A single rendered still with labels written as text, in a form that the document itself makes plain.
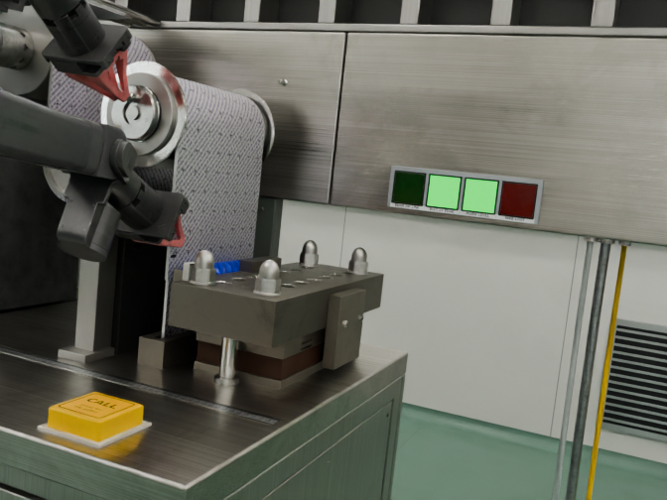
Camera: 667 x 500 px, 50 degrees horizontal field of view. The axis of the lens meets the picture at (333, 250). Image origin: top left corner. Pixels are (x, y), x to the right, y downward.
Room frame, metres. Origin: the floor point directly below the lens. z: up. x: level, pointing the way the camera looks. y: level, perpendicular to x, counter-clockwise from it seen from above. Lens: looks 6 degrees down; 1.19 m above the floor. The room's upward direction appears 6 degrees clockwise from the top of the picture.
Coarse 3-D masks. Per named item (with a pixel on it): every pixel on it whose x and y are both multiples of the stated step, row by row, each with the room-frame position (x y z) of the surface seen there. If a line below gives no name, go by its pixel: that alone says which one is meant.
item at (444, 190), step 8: (432, 176) 1.17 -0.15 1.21; (432, 184) 1.17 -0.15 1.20; (440, 184) 1.16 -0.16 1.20; (448, 184) 1.16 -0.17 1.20; (456, 184) 1.15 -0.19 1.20; (432, 192) 1.17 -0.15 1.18; (440, 192) 1.16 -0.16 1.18; (448, 192) 1.16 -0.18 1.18; (456, 192) 1.15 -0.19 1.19; (432, 200) 1.17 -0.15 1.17; (440, 200) 1.16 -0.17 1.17; (448, 200) 1.16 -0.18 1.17; (456, 200) 1.15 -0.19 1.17; (456, 208) 1.15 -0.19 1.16
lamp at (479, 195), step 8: (472, 184) 1.14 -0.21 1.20; (480, 184) 1.14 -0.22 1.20; (488, 184) 1.13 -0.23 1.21; (496, 184) 1.13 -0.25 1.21; (472, 192) 1.14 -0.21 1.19; (480, 192) 1.14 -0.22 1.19; (488, 192) 1.13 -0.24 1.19; (464, 200) 1.15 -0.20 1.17; (472, 200) 1.14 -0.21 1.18; (480, 200) 1.14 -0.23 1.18; (488, 200) 1.13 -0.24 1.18; (464, 208) 1.15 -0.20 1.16; (472, 208) 1.14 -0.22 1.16; (480, 208) 1.13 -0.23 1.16; (488, 208) 1.13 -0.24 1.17
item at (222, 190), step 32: (192, 160) 1.02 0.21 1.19; (224, 160) 1.10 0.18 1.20; (256, 160) 1.19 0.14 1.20; (192, 192) 1.02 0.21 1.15; (224, 192) 1.10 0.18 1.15; (256, 192) 1.20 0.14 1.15; (192, 224) 1.03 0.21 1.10; (224, 224) 1.11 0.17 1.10; (192, 256) 1.04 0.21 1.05; (224, 256) 1.12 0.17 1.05
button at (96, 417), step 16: (80, 400) 0.74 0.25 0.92; (96, 400) 0.75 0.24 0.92; (112, 400) 0.75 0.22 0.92; (64, 416) 0.70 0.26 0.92; (80, 416) 0.70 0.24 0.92; (96, 416) 0.70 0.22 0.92; (112, 416) 0.71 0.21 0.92; (128, 416) 0.73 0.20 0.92; (80, 432) 0.69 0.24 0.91; (96, 432) 0.69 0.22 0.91; (112, 432) 0.70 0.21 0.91
